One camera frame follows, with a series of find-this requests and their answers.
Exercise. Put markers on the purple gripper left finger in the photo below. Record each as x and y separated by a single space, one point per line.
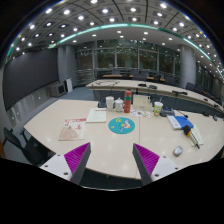
77 160

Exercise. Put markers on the grey desk device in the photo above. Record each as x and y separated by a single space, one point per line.
166 111

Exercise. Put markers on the round teal mouse pad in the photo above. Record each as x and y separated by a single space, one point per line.
121 125

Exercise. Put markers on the white paper booklet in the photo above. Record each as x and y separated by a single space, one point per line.
96 115

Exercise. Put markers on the colourful sticker sheet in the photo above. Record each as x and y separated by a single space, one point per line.
140 113

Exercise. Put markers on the black office chair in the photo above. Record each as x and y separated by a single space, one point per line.
34 151

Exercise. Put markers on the green white drink cup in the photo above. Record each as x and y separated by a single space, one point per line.
157 108

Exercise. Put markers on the white paper cup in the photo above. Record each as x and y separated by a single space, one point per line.
110 103

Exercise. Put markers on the grey floor cabinet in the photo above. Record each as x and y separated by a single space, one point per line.
57 90

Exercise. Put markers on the white ceramic teapot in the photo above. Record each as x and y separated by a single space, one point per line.
119 103

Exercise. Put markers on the grey computer mouse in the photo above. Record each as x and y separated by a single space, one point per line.
178 151

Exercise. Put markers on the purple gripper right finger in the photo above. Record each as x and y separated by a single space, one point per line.
146 161

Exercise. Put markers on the red thermos bottle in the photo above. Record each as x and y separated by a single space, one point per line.
127 101

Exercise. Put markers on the red pink magazine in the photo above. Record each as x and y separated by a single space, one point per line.
73 129

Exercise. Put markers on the large dark projection screen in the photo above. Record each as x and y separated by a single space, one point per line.
27 73

